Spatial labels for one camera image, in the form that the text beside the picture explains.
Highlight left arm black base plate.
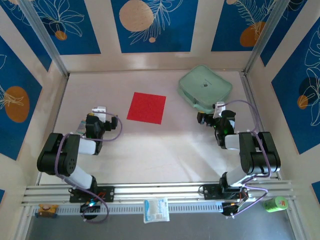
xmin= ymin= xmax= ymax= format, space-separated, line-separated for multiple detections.
xmin=69 ymin=186 xmax=116 ymax=203

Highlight white slotted cable duct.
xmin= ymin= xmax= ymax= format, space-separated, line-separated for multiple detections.
xmin=32 ymin=201 xmax=225 ymax=216

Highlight aluminium mounting rail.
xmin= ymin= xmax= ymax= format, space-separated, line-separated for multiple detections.
xmin=21 ymin=179 xmax=297 ymax=205

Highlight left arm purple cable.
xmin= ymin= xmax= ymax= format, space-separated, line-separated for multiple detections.
xmin=54 ymin=112 xmax=123 ymax=225

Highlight white wipes packet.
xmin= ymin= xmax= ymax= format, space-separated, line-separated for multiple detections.
xmin=143 ymin=197 xmax=171 ymax=224

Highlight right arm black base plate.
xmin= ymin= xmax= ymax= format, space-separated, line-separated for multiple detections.
xmin=202 ymin=183 xmax=248 ymax=201

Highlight yellow blue small toy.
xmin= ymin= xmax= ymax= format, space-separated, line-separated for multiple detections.
xmin=34 ymin=203 xmax=60 ymax=219

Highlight mint green zip pouch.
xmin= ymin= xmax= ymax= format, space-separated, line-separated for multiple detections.
xmin=176 ymin=64 xmax=233 ymax=115

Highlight grey metal bracket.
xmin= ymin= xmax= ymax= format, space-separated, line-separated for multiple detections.
xmin=212 ymin=101 xmax=227 ymax=118

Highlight red square paper sheet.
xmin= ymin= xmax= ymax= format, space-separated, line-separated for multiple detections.
xmin=126 ymin=92 xmax=167 ymax=125

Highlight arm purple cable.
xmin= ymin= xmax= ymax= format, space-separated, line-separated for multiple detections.
xmin=219 ymin=99 xmax=270 ymax=218
xmin=54 ymin=112 xmax=123 ymax=225

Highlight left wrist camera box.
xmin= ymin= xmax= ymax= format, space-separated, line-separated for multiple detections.
xmin=91 ymin=105 xmax=108 ymax=115

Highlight small colourful paper packet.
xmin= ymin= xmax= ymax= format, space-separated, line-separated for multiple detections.
xmin=76 ymin=119 xmax=87 ymax=135

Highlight aluminium frame post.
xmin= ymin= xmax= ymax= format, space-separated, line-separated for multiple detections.
xmin=18 ymin=0 xmax=70 ymax=77
xmin=243 ymin=0 xmax=293 ymax=75

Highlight black control board with wires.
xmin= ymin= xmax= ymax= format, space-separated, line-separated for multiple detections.
xmin=79 ymin=202 xmax=102 ymax=213
xmin=221 ymin=202 xmax=241 ymax=218

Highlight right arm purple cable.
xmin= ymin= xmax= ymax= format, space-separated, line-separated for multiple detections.
xmin=219 ymin=99 xmax=270 ymax=218

